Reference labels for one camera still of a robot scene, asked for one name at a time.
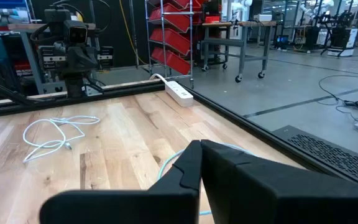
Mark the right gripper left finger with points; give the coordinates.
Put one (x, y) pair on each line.
(129, 205)

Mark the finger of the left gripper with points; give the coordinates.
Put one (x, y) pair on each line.
(51, 59)
(106, 57)

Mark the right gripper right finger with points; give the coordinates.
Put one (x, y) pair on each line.
(275, 193)

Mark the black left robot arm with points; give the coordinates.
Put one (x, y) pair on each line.
(53, 20)

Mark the black perforated computer case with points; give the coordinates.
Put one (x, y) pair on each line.
(337, 155)

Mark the white rectangular power strip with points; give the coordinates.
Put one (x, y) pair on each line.
(179, 93)

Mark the grey wheeled workbench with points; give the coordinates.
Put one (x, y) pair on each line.
(228, 42)

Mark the white box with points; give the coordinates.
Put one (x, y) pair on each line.
(263, 17)

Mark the black equipment cart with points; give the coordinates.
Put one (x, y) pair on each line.
(337, 37)

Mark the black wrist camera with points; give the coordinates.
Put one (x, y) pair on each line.
(77, 33)

